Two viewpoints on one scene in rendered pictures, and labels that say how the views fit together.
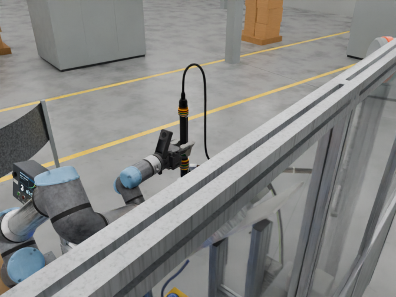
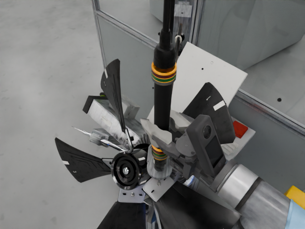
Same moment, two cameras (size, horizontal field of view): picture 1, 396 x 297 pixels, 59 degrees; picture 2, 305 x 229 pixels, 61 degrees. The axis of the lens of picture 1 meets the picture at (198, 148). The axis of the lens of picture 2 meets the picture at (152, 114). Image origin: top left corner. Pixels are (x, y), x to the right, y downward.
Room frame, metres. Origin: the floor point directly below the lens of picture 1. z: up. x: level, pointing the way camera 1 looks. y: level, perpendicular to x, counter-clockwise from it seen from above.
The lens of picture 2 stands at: (1.30, 0.40, 1.95)
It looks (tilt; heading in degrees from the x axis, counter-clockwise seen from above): 51 degrees down; 275
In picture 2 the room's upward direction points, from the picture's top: straight up
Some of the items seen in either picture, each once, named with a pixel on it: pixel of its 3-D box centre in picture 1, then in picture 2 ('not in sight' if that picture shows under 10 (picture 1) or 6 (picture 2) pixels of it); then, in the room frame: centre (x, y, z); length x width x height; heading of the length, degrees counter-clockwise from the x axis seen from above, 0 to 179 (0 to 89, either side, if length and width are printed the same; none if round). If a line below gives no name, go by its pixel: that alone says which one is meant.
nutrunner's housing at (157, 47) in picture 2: (183, 143); (161, 123); (1.31, 0.06, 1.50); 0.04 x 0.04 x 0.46
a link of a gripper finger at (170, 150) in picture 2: not in sight; (172, 144); (1.28, 0.11, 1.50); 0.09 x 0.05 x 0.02; 151
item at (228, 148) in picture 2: not in sight; (222, 141); (1.01, -0.34, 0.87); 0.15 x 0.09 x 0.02; 137
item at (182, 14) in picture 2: not in sight; (181, 17); (1.26, -0.56, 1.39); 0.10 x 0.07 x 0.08; 86
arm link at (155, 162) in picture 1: (152, 165); (236, 183); (1.16, 0.18, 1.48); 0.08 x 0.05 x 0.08; 51
